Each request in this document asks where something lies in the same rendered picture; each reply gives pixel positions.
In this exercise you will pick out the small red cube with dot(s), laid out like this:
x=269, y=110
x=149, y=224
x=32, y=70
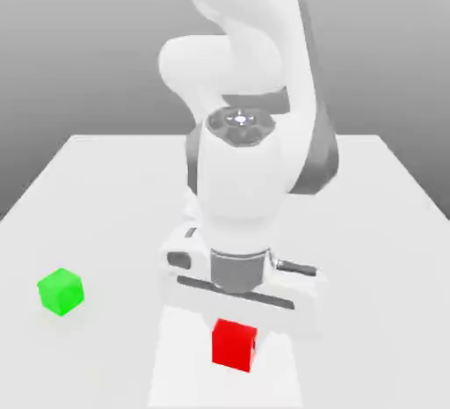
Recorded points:
x=232, y=345

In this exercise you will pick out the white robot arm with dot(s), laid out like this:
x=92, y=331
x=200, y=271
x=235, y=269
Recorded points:
x=235, y=176

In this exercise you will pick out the small green cube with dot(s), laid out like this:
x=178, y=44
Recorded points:
x=60, y=293

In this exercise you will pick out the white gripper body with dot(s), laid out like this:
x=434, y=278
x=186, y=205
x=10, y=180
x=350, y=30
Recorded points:
x=246, y=305

